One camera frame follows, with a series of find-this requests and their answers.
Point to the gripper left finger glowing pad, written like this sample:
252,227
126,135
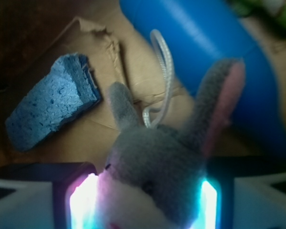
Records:
37,195

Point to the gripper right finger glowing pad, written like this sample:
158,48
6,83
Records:
247,192

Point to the gray plush bunny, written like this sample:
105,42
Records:
154,174

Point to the blue sponge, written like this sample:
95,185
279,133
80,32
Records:
58,98

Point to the brown paper bag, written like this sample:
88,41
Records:
35,33

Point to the blue plastic bottle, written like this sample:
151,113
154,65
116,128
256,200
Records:
201,32

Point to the green plush frog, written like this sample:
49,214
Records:
272,11

